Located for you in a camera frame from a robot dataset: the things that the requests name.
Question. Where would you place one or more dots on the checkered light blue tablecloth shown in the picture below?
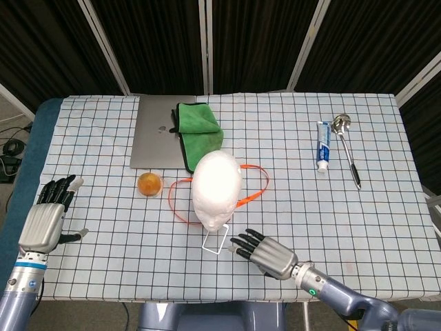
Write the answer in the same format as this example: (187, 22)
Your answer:
(310, 213)

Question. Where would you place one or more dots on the black power adapter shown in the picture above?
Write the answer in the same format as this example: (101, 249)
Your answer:
(8, 169)

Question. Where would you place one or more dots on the blue table pad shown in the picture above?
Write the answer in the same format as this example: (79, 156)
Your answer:
(24, 155)

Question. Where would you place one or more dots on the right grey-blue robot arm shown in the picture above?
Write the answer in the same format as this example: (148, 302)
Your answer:
(344, 293)

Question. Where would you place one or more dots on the orange ball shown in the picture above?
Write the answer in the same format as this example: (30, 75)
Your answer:
(150, 184)

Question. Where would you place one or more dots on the white badge holder frame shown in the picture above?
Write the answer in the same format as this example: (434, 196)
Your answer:
(210, 250)

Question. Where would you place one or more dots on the grey laptop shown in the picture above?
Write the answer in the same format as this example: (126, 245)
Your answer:
(155, 145)

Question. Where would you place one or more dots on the white foam mannequin head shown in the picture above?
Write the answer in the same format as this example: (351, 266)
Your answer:
(215, 186)

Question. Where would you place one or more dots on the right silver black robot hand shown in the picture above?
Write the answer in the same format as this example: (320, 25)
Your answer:
(275, 258)

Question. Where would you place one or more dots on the white table leg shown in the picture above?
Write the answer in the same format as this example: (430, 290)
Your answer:
(305, 317)

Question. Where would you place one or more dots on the green microfiber cloth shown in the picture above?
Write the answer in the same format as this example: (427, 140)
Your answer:
(196, 120)

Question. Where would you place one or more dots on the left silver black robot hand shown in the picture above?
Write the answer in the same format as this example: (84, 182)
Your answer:
(41, 224)

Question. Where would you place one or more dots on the grey-blue robot torso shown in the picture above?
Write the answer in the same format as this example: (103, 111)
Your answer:
(206, 317)

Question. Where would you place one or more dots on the blue white toothpaste tube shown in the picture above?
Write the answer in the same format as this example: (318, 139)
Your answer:
(324, 145)

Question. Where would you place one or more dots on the black folding screen white frame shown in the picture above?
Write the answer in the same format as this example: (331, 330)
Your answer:
(155, 45)

